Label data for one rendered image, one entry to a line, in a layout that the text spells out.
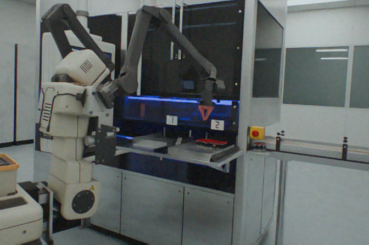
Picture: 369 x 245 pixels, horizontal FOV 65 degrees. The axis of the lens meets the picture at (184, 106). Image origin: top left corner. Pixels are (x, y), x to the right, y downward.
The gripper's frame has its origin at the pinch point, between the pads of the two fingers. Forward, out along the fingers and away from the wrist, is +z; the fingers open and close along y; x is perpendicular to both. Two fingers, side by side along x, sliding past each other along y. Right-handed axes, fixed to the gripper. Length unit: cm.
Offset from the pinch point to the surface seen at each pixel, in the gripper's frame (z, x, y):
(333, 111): -55, -43, 492
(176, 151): 19.0, 15.0, 0.1
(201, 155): 18.8, 0.1, 0.0
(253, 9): -68, -13, 26
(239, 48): -45, -5, 29
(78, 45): -40, 88, -11
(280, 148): 12, -30, 48
